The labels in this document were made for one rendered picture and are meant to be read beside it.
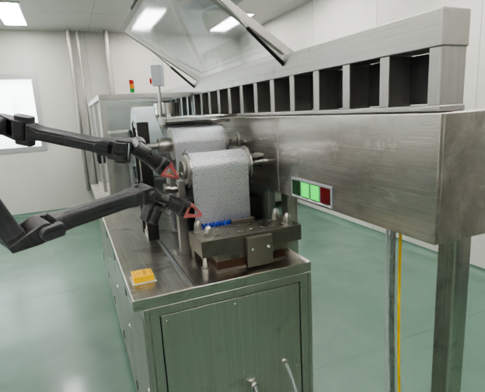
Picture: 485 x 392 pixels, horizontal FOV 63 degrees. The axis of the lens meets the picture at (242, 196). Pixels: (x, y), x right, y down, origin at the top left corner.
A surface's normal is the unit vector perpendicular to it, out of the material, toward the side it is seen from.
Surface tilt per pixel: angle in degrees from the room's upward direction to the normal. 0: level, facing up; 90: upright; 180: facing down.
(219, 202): 90
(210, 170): 90
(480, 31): 90
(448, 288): 90
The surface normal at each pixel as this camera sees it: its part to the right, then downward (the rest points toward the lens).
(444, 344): -0.92, 0.13
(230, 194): 0.39, 0.18
